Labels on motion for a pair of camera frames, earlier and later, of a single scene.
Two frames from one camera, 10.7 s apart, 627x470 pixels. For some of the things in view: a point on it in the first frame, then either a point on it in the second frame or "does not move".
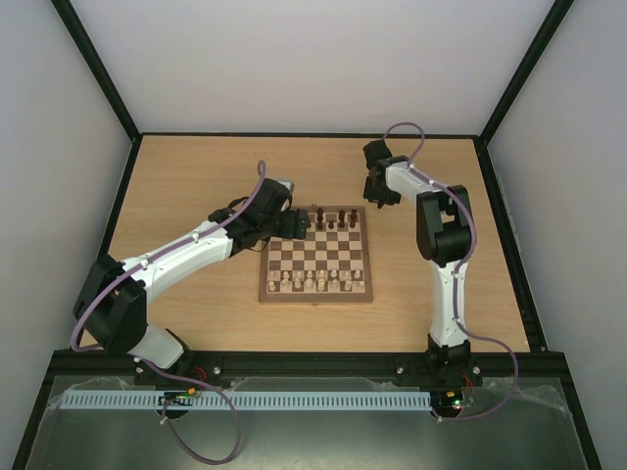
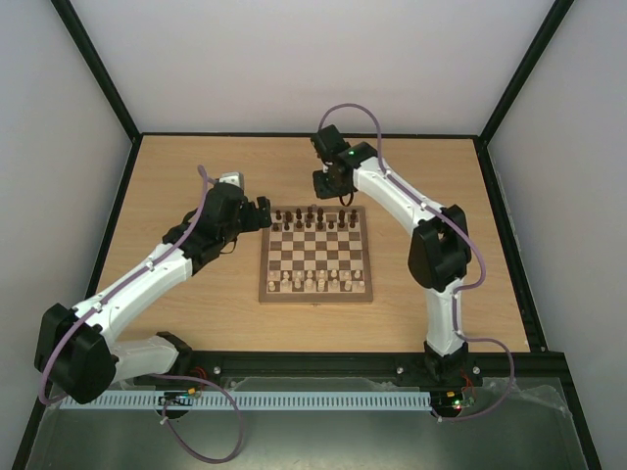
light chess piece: x=358 y=276 does not move
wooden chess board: x=330 y=264 does not move
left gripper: x=290 y=228 -> x=254 y=223
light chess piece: x=321 y=281 does not move
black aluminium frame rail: x=308 y=363 does not move
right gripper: x=374 y=191 -> x=323 y=182
